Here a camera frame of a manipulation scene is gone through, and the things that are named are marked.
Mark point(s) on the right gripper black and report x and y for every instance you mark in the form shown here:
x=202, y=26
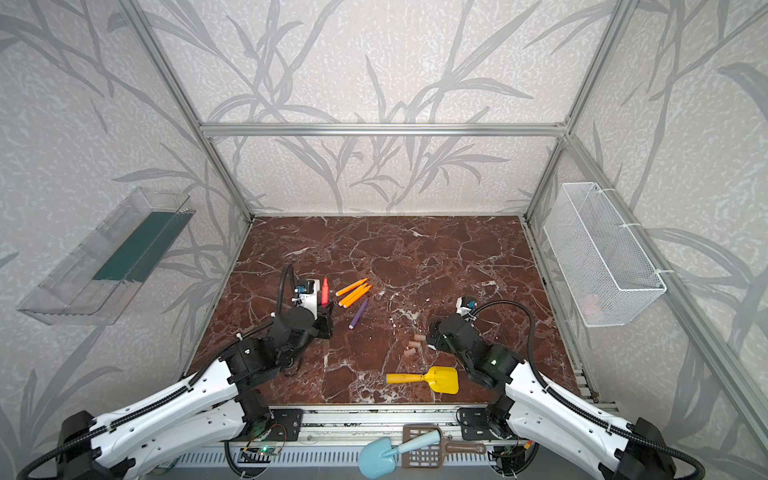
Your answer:
x=438, y=334

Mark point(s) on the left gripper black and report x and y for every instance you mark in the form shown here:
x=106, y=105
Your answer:
x=323, y=321

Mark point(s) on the pink marker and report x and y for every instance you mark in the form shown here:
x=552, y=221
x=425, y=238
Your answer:
x=325, y=291

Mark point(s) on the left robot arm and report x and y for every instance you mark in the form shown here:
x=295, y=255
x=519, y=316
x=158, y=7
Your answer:
x=218, y=403

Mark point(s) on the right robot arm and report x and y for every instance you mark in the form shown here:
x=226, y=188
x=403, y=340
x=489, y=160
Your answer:
x=532, y=407

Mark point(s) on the yellow toy shovel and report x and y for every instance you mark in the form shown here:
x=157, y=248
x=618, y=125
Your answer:
x=440, y=379

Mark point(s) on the orange marker far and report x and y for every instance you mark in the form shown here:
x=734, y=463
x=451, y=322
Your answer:
x=351, y=287

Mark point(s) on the orange marker near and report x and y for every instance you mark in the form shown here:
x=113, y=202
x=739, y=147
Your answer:
x=356, y=296

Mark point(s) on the brown toy rake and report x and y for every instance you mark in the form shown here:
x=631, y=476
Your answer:
x=433, y=456

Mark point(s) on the small circuit board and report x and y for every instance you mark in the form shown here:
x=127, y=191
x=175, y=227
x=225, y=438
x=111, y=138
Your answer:
x=257, y=455

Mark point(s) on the light blue toy shovel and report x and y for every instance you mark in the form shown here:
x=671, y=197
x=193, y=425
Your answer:
x=378, y=457

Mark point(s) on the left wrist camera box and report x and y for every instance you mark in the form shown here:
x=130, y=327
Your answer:
x=306, y=295

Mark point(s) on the aluminium front rail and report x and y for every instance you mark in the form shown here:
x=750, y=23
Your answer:
x=330, y=437

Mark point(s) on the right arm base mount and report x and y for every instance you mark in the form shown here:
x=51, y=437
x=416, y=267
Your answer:
x=474, y=425

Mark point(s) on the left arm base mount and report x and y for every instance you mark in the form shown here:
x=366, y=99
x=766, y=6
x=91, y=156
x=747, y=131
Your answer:
x=281, y=425

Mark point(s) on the white wire basket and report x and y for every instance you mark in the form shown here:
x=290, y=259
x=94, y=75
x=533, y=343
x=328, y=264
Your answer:
x=609, y=275

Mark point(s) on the clear plastic wall shelf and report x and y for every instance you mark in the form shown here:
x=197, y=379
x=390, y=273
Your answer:
x=96, y=282

